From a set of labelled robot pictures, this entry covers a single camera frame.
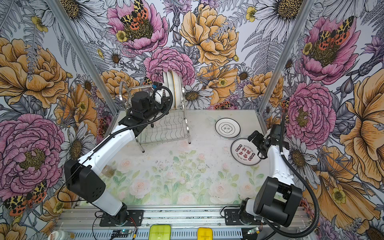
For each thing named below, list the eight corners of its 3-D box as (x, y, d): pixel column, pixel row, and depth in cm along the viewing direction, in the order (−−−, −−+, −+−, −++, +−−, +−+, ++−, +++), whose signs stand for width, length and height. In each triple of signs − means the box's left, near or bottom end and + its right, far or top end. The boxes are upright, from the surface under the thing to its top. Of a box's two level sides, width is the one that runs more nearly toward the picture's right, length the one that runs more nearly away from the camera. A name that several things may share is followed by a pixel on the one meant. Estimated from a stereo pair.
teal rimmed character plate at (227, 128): (216, 139, 106) (216, 137, 104) (214, 120, 118) (214, 117, 116) (242, 139, 106) (243, 137, 104) (237, 120, 118) (238, 117, 116)
